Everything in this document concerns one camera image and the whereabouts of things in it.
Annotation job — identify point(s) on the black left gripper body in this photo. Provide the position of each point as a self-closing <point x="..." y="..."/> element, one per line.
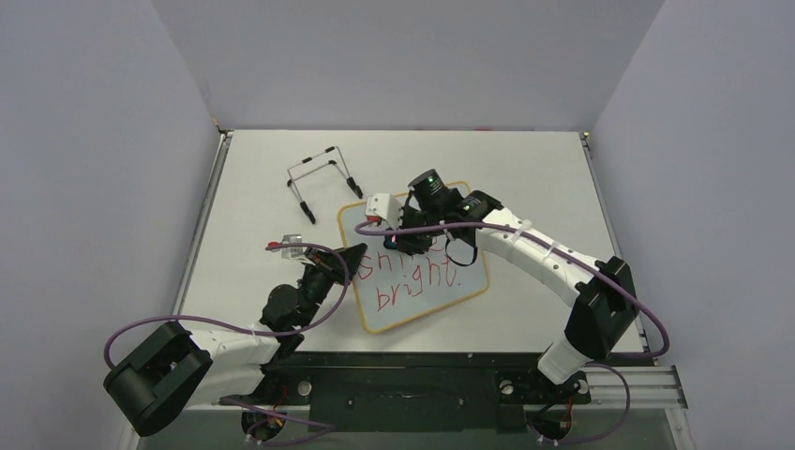
<point x="323" y="273"/>

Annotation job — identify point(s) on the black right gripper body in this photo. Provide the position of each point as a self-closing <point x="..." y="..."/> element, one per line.
<point x="411" y="233"/>

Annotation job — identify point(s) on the yellow framed whiteboard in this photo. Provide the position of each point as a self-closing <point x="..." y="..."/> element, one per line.
<point x="392" y="288"/>

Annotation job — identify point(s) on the blue black whiteboard eraser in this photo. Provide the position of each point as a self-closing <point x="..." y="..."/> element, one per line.
<point x="393" y="241"/>

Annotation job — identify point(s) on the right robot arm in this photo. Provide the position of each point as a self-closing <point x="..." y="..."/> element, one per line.
<point x="599" y="294"/>

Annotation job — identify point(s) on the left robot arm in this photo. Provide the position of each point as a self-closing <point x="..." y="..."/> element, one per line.
<point x="192" y="360"/>

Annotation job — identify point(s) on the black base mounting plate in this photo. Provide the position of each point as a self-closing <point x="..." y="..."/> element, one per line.
<point x="424" y="418"/>

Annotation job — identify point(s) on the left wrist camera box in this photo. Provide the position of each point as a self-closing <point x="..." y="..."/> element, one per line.
<point x="290" y="247"/>

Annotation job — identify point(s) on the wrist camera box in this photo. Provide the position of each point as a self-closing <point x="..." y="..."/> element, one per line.
<point x="383" y="208"/>
<point x="290" y="247"/>

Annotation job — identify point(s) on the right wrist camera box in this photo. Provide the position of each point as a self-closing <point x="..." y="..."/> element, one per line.
<point x="383" y="208"/>

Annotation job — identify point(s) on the black wire easel stand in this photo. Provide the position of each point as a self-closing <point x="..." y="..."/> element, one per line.
<point x="318" y="172"/>

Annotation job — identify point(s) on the aluminium frame rail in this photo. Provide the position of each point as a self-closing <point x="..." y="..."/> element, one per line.
<point x="621" y="388"/>

